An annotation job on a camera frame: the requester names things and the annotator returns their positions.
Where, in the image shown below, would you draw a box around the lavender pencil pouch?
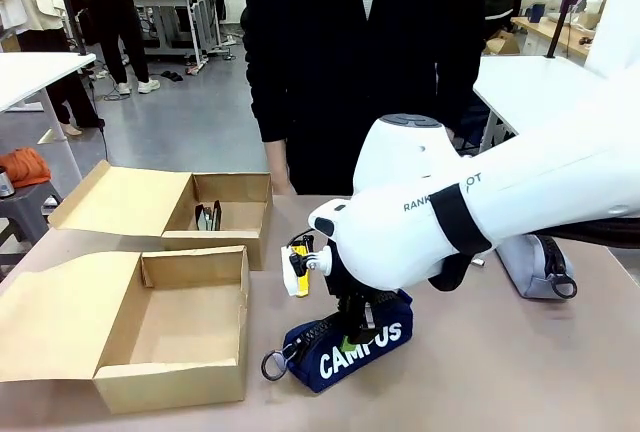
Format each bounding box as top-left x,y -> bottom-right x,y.
494,234 -> 579,301

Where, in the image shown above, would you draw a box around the person in cream jacket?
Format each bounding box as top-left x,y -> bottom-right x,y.
0,0 -> 107,137

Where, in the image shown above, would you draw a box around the black tripod pole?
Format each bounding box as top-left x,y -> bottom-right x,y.
49,0 -> 90,57

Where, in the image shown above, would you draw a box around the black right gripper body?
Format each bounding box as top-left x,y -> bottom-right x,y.
326,250 -> 402,313

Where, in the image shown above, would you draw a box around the orange cloth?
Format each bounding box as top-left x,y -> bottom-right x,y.
0,147 -> 52,189

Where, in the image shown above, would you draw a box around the large open cardboard box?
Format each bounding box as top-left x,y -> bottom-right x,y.
0,245 -> 251,416

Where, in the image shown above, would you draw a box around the grey plastic stool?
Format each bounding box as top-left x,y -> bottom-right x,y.
0,180 -> 65,278

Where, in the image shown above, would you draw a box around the person in grey hoodie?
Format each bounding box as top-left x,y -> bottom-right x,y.
58,0 -> 162,96

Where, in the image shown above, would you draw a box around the black slanted pole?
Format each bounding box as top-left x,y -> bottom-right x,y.
545,0 -> 587,59

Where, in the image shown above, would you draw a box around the person in black coat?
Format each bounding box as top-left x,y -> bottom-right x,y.
240,0 -> 486,197

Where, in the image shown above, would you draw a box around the white cylinder container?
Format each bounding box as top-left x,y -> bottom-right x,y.
584,0 -> 607,29

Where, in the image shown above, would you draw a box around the navy campus pencil pouch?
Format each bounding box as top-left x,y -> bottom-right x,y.
261,289 -> 415,394

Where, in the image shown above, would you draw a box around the small cardboard box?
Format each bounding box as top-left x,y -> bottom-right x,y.
48,159 -> 274,272

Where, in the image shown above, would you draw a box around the wooden desk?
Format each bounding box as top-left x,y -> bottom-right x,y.
511,14 -> 601,61

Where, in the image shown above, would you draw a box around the grey workbench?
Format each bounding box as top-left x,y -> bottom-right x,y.
125,0 -> 225,74

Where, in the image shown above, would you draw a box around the brown background cardboard box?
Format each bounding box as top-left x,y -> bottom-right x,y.
482,29 -> 522,56

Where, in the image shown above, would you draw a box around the white yellow wrist camera mount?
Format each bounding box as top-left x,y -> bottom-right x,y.
280,234 -> 334,299

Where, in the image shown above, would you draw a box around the black velcro strap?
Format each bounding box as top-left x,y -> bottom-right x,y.
429,184 -> 494,258

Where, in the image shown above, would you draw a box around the person's right forearm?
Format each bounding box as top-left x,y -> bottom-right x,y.
249,51 -> 291,168

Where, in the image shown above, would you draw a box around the white table with leg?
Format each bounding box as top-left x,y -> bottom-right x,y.
0,51 -> 98,193

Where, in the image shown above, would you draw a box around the person's right hand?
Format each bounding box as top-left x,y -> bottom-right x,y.
268,163 -> 293,197

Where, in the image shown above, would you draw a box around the black eyeglasses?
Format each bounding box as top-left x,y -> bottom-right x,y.
193,200 -> 223,232

